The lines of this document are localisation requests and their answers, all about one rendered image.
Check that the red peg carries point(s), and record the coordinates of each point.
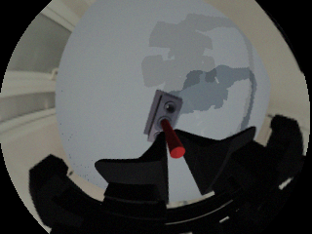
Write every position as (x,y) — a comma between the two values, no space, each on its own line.
(174,145)

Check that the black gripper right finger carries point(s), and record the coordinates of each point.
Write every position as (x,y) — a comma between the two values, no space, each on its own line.
(207,157)

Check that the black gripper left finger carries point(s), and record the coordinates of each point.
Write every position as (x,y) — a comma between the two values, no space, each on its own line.
(151,167)

